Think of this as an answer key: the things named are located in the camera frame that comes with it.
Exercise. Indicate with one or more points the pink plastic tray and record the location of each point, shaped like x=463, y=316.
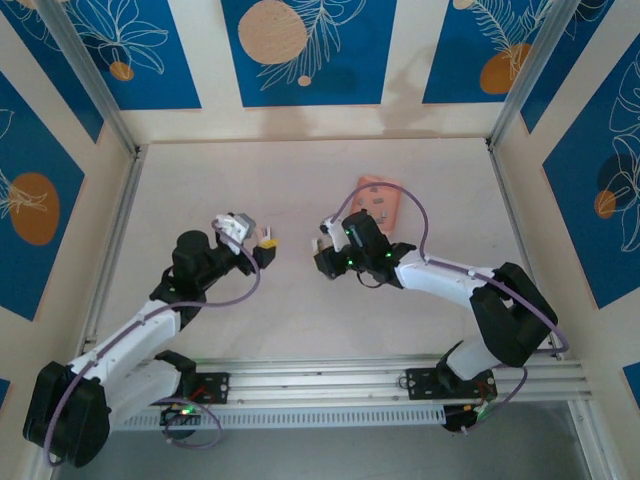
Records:
x=387, y=197

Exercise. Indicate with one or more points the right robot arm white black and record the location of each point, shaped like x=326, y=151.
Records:
x=440, y=280

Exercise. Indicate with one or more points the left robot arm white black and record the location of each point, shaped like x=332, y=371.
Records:
x=125, y=345

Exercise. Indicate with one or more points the controller board green light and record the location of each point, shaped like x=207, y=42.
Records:
x=180, y=414
x=470, y=417

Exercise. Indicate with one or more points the aluminium table side rail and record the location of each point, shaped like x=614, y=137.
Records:
x=117, y=230
x=515, y=225

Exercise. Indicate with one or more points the long aluminium base rail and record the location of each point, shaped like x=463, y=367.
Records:
x=325, y=382

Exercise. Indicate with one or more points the aluminium frame post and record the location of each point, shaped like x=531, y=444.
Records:
x=530, y=70
x=90, y=75

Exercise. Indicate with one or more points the aluminium frame leg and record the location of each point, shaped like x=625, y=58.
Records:
x=40, y=475
x=585, y=440

